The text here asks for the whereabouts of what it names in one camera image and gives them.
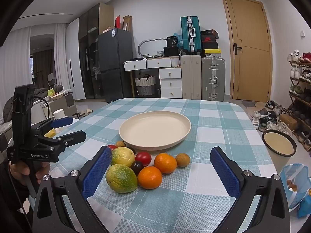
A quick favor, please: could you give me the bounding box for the yellowish lemon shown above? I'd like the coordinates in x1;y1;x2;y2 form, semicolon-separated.
110;147;135;167

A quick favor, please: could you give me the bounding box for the wooden shoe rack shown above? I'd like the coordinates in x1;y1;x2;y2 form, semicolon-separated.
288;51;311;151

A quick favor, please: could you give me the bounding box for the oval mirror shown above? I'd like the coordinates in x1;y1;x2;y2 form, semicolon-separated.
138;38;167;56

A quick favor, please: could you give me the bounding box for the teal suitcase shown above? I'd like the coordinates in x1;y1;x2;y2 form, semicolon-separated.
180;16;202;55

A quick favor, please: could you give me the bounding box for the wicker basket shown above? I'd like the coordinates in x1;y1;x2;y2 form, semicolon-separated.
135;76;156;96

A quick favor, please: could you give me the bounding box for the cream conical bin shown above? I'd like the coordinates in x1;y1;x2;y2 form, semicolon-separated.
262;129;297;175

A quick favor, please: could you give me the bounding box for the cream round plate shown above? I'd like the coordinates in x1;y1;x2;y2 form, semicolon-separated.
119;111;191;151

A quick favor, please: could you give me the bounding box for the beige suitcase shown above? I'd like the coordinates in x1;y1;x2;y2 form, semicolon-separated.
181;55;202;100

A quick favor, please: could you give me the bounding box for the dark grey fridge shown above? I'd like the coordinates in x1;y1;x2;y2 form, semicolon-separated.
98;28;134;102

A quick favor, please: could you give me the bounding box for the black printed bag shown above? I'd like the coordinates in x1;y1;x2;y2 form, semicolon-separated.
166;36;179;48

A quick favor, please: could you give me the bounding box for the white wardrobe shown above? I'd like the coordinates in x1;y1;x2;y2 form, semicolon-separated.
66;18;86;100

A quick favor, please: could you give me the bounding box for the tall dark glass cabinet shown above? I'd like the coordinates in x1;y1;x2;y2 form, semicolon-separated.
78;3;114;100

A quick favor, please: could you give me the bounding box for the black storage box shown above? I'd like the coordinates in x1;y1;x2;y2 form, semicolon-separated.
163;47;180;57

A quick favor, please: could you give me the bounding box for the person's left hand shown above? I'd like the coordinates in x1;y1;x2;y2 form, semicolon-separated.
8;161;51;186

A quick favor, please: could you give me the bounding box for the cardboard box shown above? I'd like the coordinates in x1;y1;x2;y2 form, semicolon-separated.
123;16;133;31

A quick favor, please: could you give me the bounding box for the orange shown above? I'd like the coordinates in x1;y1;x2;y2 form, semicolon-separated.
154;153;177;174
138;166;162;190

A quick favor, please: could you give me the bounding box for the dark plum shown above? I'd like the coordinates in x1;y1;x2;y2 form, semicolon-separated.
130;161;144;176

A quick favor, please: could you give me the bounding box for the silver suitcase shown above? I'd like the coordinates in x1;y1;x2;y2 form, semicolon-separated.
202;57;226;101

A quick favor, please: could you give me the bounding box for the scattered pile of shoes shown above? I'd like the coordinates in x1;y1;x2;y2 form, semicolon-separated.
251;101;294;136

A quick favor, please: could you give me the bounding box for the white cup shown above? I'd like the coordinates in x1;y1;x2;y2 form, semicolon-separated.
53;109;67;120

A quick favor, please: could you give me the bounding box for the greenish lemon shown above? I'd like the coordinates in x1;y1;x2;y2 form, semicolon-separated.
105;164;138;193

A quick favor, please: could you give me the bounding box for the black cable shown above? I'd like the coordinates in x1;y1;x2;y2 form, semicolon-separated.
33;96;51;120

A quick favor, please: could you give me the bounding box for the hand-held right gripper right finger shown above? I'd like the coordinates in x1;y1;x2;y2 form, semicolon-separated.
210;147;291;233

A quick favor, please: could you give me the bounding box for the yellow and black shoe box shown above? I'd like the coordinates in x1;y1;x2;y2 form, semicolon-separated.
204;49;222;58

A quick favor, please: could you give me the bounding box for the teal checked tablecloth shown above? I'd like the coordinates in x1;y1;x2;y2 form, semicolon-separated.
28;98;287;233

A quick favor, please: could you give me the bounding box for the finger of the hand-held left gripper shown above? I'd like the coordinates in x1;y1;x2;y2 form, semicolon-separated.
39;130;87;148
30;116;74;134

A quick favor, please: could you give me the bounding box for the wooden door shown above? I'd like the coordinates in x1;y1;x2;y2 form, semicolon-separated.
221;0;273;102

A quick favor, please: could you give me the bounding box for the person's left forearm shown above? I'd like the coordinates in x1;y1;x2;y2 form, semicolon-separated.
0;160;33;233

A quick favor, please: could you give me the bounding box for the white curtain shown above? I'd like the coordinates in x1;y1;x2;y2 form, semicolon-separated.
0;25;32;117

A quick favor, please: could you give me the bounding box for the blue plastic bag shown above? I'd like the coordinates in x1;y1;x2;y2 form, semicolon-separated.
279;164;311;217

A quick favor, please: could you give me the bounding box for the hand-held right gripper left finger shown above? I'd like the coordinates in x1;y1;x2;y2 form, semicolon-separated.
33;146;113;233

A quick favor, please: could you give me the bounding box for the white drawer desk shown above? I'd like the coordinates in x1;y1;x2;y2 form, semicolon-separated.
123;56;183;99

